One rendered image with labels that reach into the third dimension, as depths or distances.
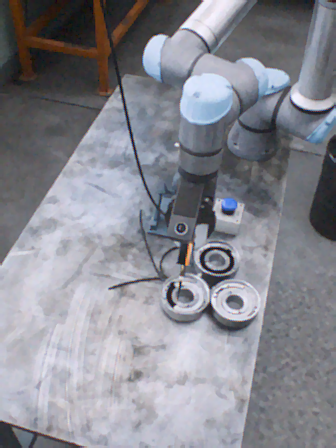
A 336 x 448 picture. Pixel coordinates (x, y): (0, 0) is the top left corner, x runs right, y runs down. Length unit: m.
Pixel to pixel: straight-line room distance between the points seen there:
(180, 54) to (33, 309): 0.60
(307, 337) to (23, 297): 1.27
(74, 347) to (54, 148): 1.85
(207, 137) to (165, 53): 0.20
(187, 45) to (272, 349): 1.36
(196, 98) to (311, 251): 1.67
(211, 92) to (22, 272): 0.63
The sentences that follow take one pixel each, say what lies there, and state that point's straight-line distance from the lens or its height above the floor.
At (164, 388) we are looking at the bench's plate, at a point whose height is 0.80.
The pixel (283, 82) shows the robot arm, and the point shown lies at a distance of 1.34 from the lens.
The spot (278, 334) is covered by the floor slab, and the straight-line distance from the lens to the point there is 2.03.
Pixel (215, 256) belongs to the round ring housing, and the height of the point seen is 0.82.
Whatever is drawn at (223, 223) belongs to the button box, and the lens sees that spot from 1.19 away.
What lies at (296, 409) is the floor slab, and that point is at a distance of 1.90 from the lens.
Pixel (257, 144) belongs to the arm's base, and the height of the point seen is 0.85.
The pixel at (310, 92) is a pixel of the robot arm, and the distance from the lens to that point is 1.26.
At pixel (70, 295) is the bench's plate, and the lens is 1.09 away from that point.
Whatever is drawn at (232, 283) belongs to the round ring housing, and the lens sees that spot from 1.08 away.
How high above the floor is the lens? 1.69
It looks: 48 degrees down
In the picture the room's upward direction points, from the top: 4 degrees clockwise
